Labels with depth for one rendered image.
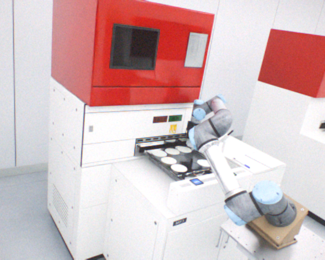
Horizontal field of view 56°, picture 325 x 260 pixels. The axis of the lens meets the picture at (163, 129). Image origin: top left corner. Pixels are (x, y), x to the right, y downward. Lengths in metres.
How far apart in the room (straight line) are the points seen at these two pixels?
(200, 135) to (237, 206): 0.39
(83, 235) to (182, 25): 1.51
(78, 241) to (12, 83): 1.65
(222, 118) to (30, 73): 2.13
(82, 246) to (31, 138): 1.50
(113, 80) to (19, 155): 1.93
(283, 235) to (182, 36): 1.24
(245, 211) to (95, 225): 1.14
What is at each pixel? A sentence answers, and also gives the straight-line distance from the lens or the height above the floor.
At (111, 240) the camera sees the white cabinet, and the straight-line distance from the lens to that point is 2.23.
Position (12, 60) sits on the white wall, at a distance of 3.16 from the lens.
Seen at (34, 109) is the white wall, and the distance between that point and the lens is 3.31.
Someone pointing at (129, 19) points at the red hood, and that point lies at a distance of 1.75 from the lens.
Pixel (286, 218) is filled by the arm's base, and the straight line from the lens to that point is 1.57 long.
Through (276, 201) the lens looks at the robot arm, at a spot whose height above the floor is 1.07.
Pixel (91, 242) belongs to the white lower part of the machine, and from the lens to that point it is 2.32.
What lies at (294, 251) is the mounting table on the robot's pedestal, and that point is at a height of 0.82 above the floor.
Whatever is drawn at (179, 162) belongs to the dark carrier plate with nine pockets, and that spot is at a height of 0.90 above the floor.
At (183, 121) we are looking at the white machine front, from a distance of 2.21.
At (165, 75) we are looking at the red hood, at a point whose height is 1.41.
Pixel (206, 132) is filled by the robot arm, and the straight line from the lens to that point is 1.55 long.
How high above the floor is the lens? 1.74
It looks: 20 degrees down
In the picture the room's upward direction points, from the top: 9 degrees clockwise
